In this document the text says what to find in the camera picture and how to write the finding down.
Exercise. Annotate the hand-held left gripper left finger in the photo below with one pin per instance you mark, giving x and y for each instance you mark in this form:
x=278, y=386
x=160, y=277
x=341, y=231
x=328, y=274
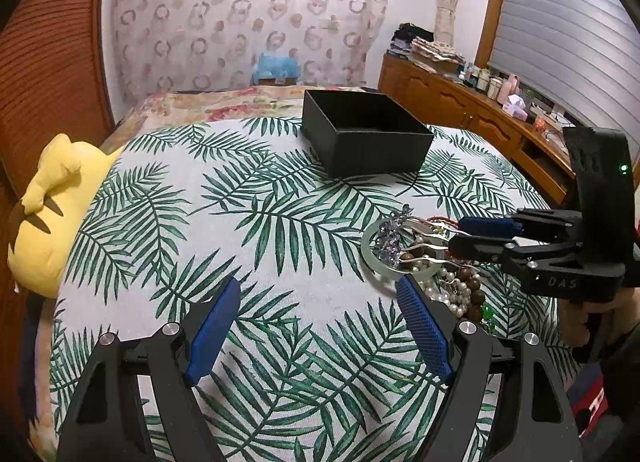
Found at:
x=215, y=327

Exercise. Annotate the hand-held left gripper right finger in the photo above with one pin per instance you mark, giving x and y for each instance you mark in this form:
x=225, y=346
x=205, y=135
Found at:
x=425, y=327

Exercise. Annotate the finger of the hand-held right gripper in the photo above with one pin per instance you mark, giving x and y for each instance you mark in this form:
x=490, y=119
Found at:
x=487, y=227
x=475, y=247

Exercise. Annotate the purple flower silver hairpin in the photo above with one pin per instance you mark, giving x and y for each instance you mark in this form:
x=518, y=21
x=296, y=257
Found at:
x=390, y=239

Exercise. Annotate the pale green jade bangle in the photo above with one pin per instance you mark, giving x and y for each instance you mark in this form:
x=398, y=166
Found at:
x=370, y=257

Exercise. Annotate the black square box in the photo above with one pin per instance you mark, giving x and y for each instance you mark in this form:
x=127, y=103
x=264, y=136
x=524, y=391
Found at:
x=370, y=151

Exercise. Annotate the person's right hand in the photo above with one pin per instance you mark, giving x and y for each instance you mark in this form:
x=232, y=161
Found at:
x=572, y=324

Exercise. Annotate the orange ornament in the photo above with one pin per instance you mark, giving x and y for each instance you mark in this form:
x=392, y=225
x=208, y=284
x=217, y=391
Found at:
x=542, y=124

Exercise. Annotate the green leaf print cloth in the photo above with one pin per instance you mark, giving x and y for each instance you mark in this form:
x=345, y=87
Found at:
x=280, y=252

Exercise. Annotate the pink tissue box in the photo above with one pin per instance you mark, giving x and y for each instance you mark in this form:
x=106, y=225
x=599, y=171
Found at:
x=516, y=106

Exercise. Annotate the wooden sideboard cabinet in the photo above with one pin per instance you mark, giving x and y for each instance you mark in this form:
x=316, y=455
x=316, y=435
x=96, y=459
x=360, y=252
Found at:
x=450, y=101

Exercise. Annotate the row of cosmetic bottles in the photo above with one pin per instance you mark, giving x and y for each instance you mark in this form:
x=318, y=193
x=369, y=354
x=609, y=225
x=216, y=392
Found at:
x=487, y=81

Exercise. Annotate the person's dark clothing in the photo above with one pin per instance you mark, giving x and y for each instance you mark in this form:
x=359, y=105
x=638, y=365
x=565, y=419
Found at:
x=620, y=367

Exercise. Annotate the grey window blind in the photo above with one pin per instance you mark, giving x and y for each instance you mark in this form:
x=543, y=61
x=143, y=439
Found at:
x=565, y=31

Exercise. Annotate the stack of folded patterned cloths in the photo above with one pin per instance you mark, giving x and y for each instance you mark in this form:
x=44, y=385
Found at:
x=437, y=54

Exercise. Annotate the yellow plush toy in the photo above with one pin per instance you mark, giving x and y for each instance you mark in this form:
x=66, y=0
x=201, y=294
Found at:
x=45, y=232

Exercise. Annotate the pile of dark clothes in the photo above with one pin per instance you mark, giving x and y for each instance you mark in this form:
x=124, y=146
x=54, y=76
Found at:
x=407, y=39

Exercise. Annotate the floral bed blanket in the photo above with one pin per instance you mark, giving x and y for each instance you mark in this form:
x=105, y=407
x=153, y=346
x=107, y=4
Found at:
x=210, y=109

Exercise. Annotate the light blue bag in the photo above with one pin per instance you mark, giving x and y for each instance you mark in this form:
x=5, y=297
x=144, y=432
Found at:
x=276, y=67

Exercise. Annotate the wooden louvre wardrobe door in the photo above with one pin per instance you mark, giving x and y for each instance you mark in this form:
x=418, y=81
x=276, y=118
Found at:
x=50, y=66

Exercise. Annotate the wooden window frame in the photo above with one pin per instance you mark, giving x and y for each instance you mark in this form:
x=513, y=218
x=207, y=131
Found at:
x=492, y=6

